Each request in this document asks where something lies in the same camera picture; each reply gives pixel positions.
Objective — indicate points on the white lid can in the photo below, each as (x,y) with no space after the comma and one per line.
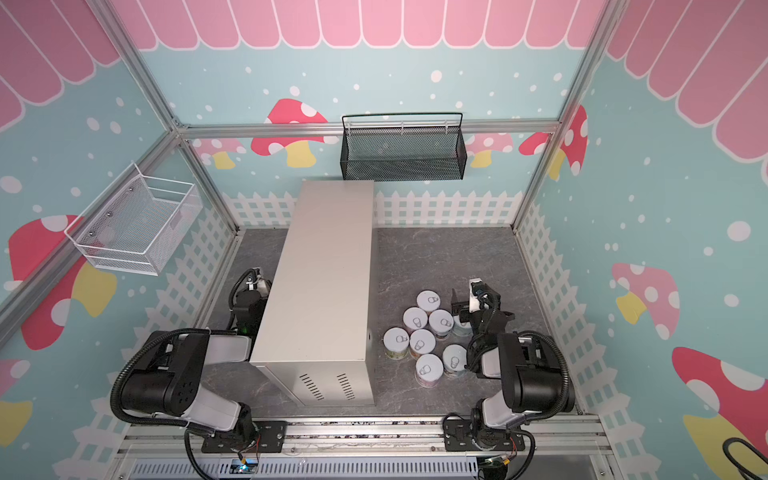
(414,318)

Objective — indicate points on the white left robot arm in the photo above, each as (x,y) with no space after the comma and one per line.
(162,383)

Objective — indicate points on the yellow label food can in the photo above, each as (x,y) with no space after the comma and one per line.
(428,301)

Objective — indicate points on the red label food can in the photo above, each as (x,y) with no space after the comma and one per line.
(421,342)

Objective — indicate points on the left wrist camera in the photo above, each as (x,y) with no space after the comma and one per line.
(259,283)

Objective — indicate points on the pink label food can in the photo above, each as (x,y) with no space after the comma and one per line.
(429,370)

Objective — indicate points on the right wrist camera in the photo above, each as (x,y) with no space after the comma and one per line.
(477,295)

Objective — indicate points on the black mesh wall basket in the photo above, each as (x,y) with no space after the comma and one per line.
(403,147)

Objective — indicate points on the green label food can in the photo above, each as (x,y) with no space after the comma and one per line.
(396,342)

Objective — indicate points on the teal label floor can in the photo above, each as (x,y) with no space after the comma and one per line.
(454,357)

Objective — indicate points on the grey metal counter cabinet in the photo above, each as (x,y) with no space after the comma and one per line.
(315,341)

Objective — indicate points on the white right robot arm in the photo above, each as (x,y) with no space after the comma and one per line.
(535,383)

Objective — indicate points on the teal label food can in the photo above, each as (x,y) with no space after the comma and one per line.
(461,328)

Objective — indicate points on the teal brown label can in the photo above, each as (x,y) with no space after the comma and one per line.
(440,323)

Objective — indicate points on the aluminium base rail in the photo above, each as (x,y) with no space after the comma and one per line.
(396,447)

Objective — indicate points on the white wire wall basket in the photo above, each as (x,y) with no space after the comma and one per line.
(136,227)

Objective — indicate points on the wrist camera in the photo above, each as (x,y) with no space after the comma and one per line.
(477,295)
(259,283)

